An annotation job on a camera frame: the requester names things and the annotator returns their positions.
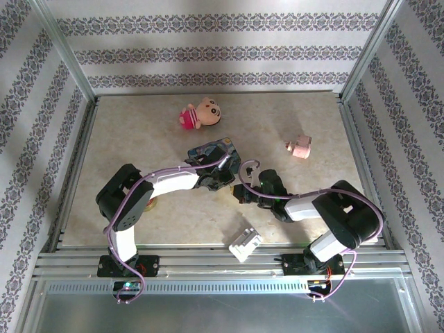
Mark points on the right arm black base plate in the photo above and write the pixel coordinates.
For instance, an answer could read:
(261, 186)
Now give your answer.
(295, 268)

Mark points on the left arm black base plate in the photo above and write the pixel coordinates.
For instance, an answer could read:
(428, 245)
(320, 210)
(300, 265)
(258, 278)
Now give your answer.
(152, 265)

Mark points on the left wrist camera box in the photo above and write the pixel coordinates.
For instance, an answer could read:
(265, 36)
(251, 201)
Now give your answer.
(223, 162)

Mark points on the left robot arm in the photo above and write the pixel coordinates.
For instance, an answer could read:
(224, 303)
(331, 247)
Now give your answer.
(121, 208)

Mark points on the white plastic bracket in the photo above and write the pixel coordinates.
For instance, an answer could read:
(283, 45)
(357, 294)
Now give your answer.
(243, 244)

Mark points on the red round can gold lid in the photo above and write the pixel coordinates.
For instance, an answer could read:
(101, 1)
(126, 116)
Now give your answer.
(152, 206)

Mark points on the small circuit board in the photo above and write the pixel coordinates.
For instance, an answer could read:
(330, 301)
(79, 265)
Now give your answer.
(126, 286)
(319, 285)

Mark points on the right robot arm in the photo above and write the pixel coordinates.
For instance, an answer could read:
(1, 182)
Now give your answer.
(343, 215)

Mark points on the aluminium frame post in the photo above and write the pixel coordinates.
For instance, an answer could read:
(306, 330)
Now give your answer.
(367, 52)
(66, 52)

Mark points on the plush doll pink outfit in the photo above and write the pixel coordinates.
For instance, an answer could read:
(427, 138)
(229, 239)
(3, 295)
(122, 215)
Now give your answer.
(208, 112)

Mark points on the grey metal panel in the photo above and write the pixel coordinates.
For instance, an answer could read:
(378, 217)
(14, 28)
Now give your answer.
(222, 312)

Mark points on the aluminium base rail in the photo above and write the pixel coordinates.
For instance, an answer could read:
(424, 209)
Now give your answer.
(215, 263)

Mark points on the pink plastic toy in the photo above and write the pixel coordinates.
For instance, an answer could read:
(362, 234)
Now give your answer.
(298, 147)

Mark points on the aluminium side rail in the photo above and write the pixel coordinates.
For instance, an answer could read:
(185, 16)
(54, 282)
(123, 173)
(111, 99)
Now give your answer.
(354, 138)
(81, 156)

